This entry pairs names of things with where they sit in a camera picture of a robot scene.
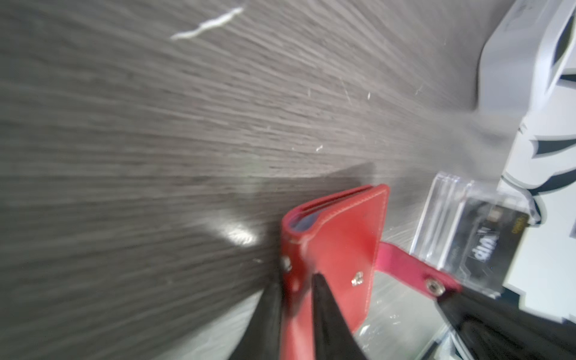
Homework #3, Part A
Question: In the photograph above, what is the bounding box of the red leather card holder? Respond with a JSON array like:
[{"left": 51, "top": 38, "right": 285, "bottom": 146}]
[{"left": 280, "top": 184, "right": 462, "bottom": 359}]

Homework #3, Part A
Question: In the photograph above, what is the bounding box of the white digital clock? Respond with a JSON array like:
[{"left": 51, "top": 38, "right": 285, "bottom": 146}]
[{"left": 478, "top": 0, "right": 575, "bottom": 116}]

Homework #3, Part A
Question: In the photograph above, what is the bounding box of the clear acrylic card stand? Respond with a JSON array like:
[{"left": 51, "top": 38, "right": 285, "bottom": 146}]
[{"left": 409, "top": 172, "right": 541, "bottom": 298}]

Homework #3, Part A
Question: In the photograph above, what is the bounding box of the black vip card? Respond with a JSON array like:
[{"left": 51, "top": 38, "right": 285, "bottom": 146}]
[{"left": 441, "top": 198, "right": 530, "bottom": 297}]

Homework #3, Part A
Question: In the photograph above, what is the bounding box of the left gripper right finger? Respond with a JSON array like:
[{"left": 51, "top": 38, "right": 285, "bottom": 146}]
[{"left": 312, "top": 273, "right": 367, "bottom": 360}]

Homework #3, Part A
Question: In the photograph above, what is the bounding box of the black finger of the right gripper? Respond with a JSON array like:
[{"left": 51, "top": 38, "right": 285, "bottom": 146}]
[{"left": 436, "top": 288, "right": 575, "bottom": 359}]

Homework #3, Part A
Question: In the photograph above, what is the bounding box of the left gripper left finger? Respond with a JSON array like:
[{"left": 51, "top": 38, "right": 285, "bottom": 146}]
[{"left": 229, "top": 274, "right": 284, "bottom": 360}]

